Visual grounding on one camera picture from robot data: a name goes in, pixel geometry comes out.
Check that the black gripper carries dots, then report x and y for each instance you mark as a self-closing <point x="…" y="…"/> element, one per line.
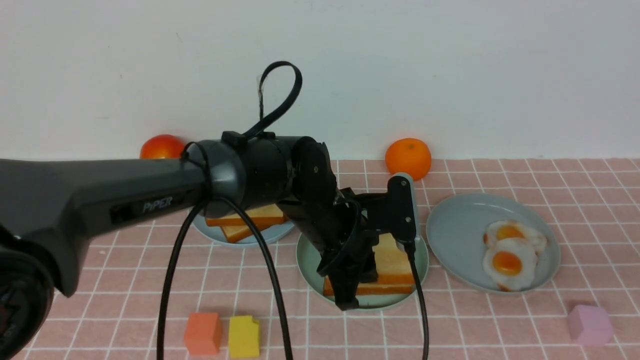
<point x="326" y="215"/>

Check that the toast slice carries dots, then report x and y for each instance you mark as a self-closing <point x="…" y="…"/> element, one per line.
<point x="269" y="215"/>
<point x="391" y="263"/>
<point x="236" y="233"/>
<point x="372" y="289"/>

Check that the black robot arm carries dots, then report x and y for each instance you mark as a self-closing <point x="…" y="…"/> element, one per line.
<point x="52" y="210"/>

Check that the green centre plate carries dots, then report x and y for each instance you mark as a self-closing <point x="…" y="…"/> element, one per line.
<point x="308" y="258"/>

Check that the grey egg plate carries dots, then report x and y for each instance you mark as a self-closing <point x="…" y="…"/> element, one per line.
<point x="455" y="230"/>

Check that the yellow cube block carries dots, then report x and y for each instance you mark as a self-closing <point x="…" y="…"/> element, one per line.
<point x="244" y="337"/>

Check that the orange fruit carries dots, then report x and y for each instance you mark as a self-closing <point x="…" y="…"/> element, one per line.
<point x="409" y="155"/>

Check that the light blue bread plate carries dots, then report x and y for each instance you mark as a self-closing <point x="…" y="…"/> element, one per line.
<point x="270" y="234"/>

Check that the back fried egg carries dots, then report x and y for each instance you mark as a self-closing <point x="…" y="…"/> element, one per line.
<point x="511" y="229"/>

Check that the fried egg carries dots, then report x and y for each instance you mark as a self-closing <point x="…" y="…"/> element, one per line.
<point x="511" y="229"/>
<point x="511" y="263"/>

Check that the front fried egg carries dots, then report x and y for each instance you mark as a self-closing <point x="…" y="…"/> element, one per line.
<point x="511" y="263"/>

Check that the orange cube block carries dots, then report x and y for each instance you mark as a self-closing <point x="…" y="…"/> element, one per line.
<point x="203" y="334"/>

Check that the red yellow pomegranate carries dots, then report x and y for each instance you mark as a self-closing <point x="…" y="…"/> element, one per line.
<point x="162" y="146"/>

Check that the pink cube block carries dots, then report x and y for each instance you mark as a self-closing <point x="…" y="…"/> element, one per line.
<point x="590" y="326"/>

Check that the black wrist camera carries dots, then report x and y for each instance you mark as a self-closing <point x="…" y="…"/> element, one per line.
<point x="393" y="212"/>

